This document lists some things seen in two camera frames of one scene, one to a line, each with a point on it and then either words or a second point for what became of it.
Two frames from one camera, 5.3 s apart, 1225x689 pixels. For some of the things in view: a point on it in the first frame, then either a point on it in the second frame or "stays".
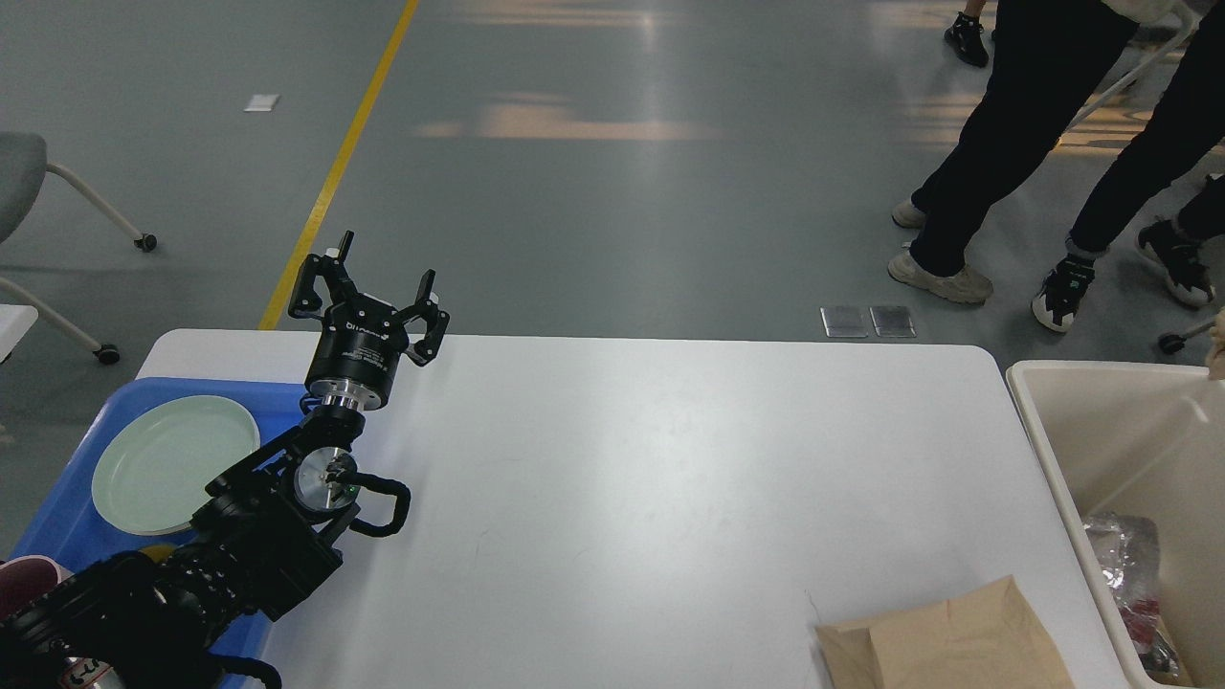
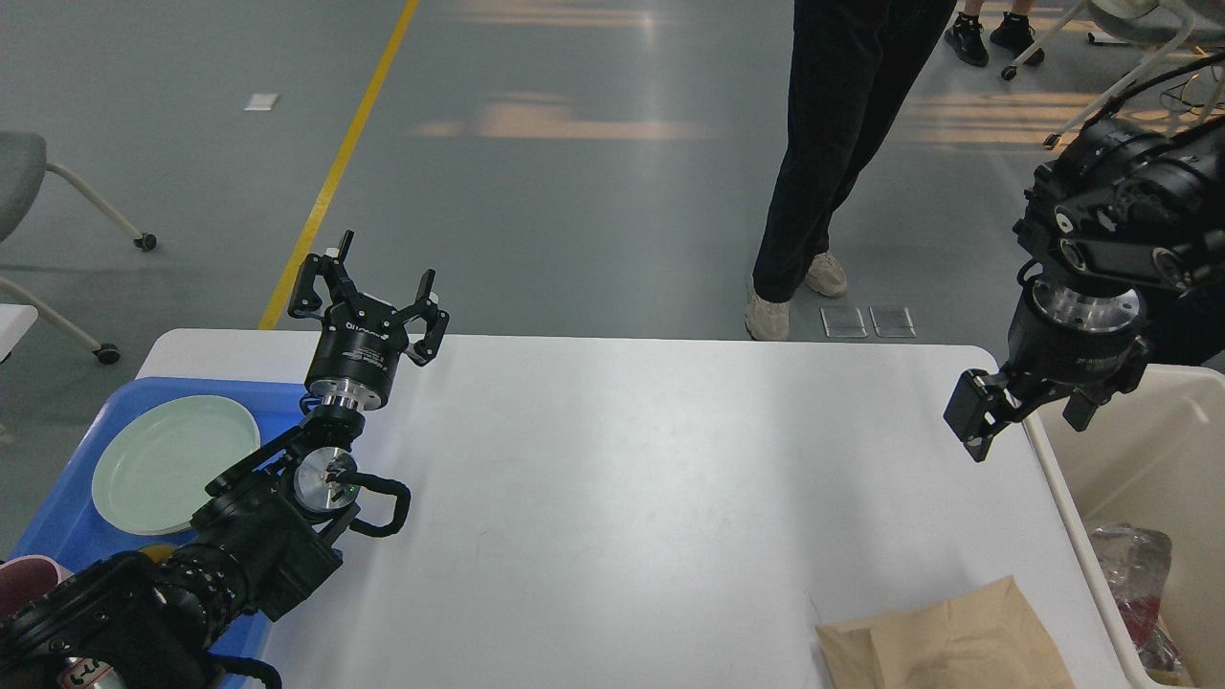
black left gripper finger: x=305 y=300 stays
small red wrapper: x=1142 y=619 stays
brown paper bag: x=990 y=638 stays
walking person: x=1051 y=60 -> x=853 y=63
